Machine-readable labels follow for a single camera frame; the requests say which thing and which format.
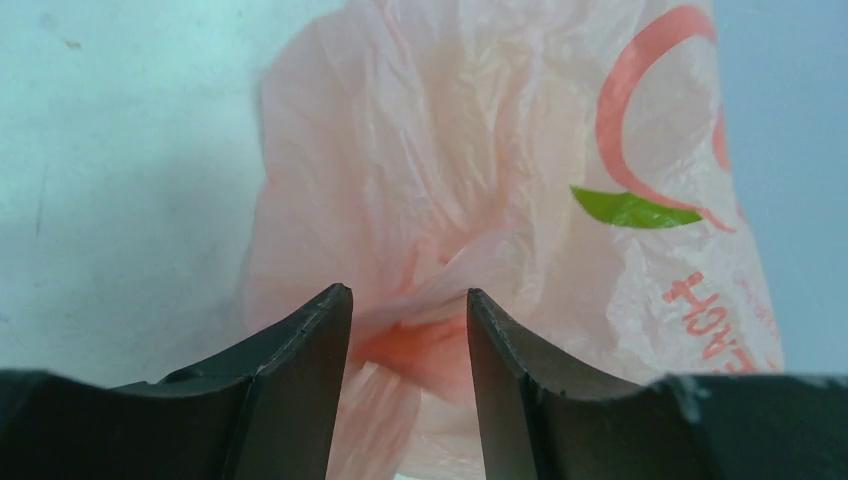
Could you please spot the pink plastic bag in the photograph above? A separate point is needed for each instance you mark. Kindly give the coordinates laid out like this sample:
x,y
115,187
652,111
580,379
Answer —
x,y
566,157

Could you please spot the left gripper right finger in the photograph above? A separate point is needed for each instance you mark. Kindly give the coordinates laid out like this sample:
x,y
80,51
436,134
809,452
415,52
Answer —
x,y
544,414

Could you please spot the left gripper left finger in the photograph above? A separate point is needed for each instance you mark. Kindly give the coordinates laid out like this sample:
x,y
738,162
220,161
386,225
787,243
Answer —
x,y
264,408

